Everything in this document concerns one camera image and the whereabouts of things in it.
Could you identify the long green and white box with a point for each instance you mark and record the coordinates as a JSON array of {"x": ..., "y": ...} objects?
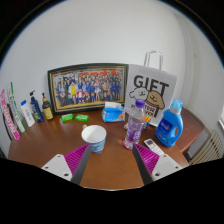
[{"x": 16, "y": 110}]

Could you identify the flat round red coaster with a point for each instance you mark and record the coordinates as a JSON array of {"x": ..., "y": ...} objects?
[{"x": 124, "y": 145}]

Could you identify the white radiator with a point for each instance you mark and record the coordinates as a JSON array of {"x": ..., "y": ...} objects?
[{"x": 210, "y": 148}]

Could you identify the dark blue pump bottle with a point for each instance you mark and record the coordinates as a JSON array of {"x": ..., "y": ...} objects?
[{"x": 36, "y": 110}]

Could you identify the white and blue paper cup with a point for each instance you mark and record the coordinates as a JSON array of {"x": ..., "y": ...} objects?
[{"x": 94, "y": 136}]

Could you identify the framed group picture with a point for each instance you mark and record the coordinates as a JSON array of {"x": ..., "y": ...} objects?
[{"x": 88, "y": 86}]

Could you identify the white remote control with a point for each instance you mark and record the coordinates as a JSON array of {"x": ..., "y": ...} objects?
[{"x": 153, "y": 146}]

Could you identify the white bottle with blue cap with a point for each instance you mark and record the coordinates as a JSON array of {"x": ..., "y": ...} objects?
[{"x": 28, "y": 115}]

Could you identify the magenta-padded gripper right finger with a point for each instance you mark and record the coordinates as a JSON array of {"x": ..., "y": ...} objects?
[{"x": 164, "y": 166}]

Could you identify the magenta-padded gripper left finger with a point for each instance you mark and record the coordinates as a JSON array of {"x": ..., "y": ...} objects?
[{"x": 58, "y": 166}]

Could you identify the blue detergent bottle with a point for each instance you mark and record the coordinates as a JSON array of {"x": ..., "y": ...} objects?
[{"x": 169, "y": 128}]

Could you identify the blue tissue pack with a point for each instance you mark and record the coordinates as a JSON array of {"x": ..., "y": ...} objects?
[{"x": 113, "y": 114}]

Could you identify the white paper gift bag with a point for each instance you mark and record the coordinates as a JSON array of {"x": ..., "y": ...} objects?
[{"x": 155, "y": 86}]

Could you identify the clear purple-capped water bottle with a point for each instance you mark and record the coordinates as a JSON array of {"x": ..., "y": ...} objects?
[{"x": 135, "y": 128}]

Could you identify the long pink and white box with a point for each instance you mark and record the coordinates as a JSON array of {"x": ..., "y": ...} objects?
[{"x": 9, "y": 120}]

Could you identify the amber pump bottle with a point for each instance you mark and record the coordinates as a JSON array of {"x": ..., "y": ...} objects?
[{"x": 47, "y": 110}]

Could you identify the colourful puzzle cube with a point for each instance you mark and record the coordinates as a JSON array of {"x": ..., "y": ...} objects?
[{"x": 147, "y": 121}]

